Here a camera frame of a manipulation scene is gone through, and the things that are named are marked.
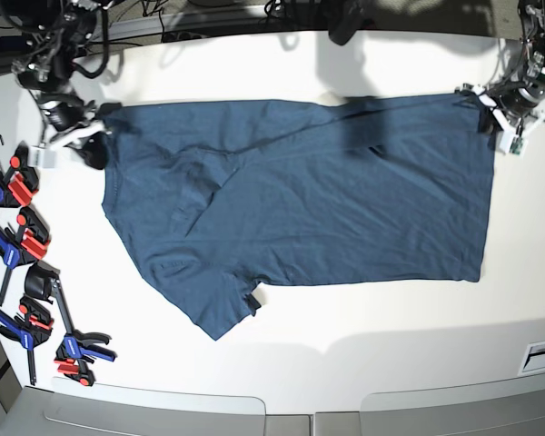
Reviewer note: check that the grey chair backrest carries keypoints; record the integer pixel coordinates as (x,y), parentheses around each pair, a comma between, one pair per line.
(37,412)
(509,407)

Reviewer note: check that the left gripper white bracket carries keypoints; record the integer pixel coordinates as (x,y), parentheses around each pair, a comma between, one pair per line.
(511,113)

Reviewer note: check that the blue red bar clamp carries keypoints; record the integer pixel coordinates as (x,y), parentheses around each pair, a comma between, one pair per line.
(78,349)
(19,184)
(27,245)
(30,328)

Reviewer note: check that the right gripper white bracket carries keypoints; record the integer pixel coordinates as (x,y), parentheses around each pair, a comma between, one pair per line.
(86,142)

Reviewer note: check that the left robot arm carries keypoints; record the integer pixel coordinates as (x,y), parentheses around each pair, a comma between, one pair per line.
(529,67)

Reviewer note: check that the blue T-shirt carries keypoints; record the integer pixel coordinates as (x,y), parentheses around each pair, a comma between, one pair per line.
(212,199)

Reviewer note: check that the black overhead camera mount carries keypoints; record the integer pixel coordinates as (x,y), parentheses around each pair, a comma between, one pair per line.
(345,18)

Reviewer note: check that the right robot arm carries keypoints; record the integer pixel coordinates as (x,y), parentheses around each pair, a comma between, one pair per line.
(59,32)

